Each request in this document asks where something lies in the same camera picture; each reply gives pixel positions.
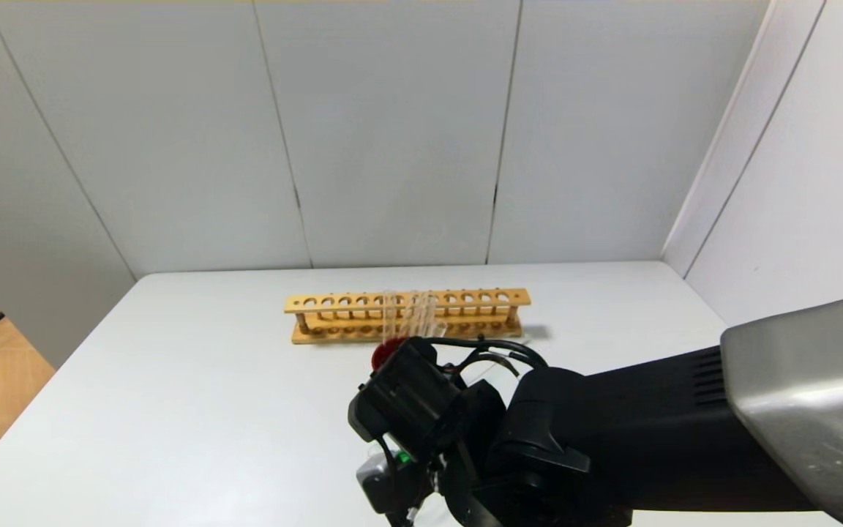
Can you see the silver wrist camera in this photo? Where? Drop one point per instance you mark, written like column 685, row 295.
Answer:
column 374, row 484

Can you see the clear glass beaker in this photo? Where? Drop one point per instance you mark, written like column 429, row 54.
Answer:
column 402, row 458

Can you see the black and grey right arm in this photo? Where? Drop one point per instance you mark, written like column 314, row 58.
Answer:
column 648, row 424

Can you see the red plastic cup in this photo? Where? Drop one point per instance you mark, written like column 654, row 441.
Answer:
column 385, row 353

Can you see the wooden test tube rack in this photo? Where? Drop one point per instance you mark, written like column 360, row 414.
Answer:
column 334, row 333

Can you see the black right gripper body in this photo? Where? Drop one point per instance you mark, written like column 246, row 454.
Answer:
column 410, row 395

